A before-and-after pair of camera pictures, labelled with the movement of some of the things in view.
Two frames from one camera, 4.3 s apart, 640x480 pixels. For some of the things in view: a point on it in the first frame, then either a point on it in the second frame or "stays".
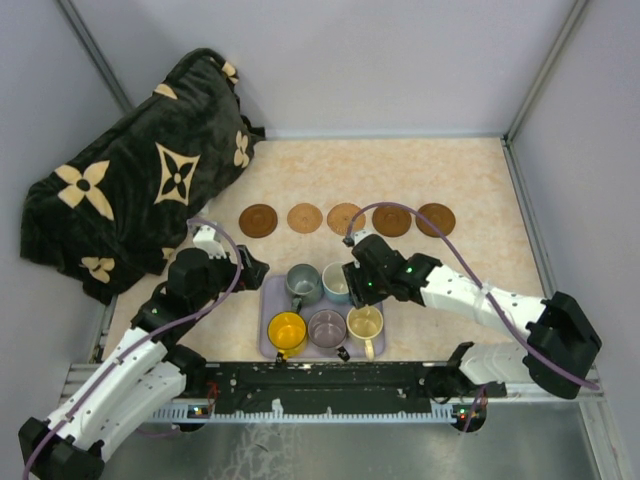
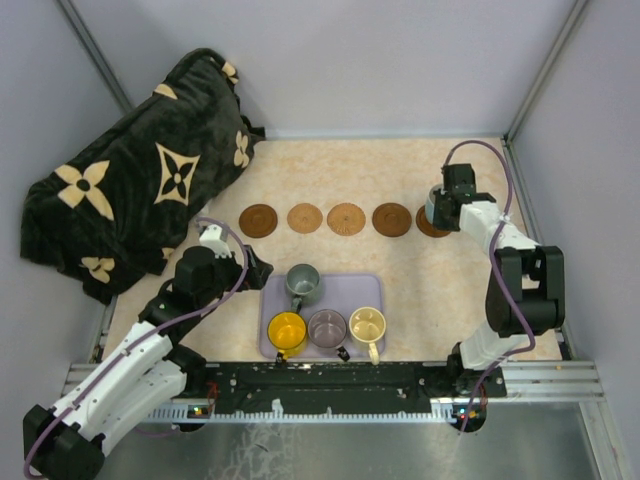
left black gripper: [253, 271] stays
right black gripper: [360, 296] to [439, 222]
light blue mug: [335, 283] to [430, 203]
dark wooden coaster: [258, 220] stays
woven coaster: [340, 216] stays
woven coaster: [304, 218] stays
